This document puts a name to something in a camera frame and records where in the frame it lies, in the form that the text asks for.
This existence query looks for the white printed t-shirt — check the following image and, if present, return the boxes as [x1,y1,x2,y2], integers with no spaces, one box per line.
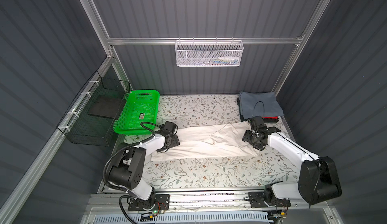
[151,122,259,161]

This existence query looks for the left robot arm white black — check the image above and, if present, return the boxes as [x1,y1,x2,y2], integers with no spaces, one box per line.
[102,121,180,206]

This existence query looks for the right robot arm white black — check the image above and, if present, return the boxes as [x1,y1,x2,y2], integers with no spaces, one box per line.
[242,116,342,207]

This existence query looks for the red folded t-shirt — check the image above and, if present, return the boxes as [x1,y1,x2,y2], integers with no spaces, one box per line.
[263,117,279,121]

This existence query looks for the floral table mat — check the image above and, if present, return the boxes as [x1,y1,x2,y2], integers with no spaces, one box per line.
[143,94,299,189]

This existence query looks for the grey folded t-shirt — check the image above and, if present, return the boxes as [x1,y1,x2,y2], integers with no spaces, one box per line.
[239,91,284,119]

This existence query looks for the green plastic basket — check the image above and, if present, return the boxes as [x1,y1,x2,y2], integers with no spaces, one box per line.
[113,90,160,136]

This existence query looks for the white bottle in basket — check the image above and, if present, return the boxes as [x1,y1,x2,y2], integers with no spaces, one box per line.
[218,57,240,64]

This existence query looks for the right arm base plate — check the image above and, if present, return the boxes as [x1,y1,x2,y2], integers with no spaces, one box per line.
[248,188,291,208]

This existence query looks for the aluminium front rail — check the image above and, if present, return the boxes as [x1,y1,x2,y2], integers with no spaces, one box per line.
[84,189,330,213]

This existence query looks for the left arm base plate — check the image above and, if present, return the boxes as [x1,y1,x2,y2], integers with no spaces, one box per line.
[128,194,170,211]

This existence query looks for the black wire side basket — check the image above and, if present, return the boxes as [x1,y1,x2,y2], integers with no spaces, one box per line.
[57,73,131,146]

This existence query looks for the white wire mesh basket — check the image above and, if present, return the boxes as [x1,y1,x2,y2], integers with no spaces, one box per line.
[174,40,244,67]

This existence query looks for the black corrugated cable hose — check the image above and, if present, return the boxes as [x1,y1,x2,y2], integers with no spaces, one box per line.
[102,121,164,224]

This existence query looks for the white vented cable duct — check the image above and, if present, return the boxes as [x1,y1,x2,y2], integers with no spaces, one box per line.
[92,211,270,224]

